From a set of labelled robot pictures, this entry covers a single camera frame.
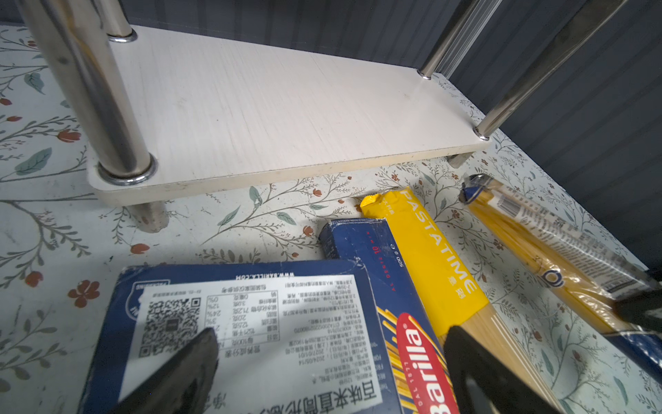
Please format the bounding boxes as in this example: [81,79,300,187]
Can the slim blue Barilla spaghetti box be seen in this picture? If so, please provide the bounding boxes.
[319,218,460,413]

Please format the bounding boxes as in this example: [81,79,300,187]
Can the yellow spaghetti bag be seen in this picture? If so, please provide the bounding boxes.
[360,188,562,411]

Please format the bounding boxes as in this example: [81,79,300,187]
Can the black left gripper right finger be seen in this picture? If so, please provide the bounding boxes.
[444,326,558,414]

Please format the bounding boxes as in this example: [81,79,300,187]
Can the white two-tier shelf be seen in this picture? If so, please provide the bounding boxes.
[17,1,622,233]

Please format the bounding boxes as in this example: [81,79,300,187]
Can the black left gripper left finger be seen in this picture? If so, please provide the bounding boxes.
[111,328,219,413]

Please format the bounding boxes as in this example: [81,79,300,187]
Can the large blue Barilla box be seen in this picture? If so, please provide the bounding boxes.
[79,259,402,413]

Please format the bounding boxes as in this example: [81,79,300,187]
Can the floral patterned table mat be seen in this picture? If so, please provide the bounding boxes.
[1,25,661,413]

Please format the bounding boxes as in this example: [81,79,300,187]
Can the dark blue spaghetti bag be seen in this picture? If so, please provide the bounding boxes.
[459,174,661,381]

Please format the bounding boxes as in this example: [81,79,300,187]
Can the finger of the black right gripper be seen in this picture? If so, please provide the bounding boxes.
[614,290,661,333]

